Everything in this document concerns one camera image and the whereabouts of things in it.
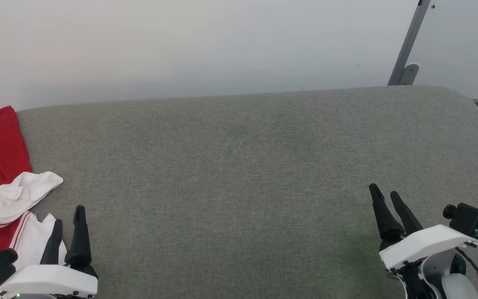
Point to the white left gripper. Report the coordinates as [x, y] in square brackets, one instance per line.
[48, 280]

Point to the grey metal pole bracket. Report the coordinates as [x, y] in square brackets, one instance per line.
[410, 74]

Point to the grey metal pole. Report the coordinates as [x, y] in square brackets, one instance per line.
[409, 39]

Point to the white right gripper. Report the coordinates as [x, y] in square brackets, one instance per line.
[421, 243]

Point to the grey fabric sofa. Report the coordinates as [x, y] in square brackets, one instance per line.
[239, 187]

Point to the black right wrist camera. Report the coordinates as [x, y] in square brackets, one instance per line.
[469, 218]

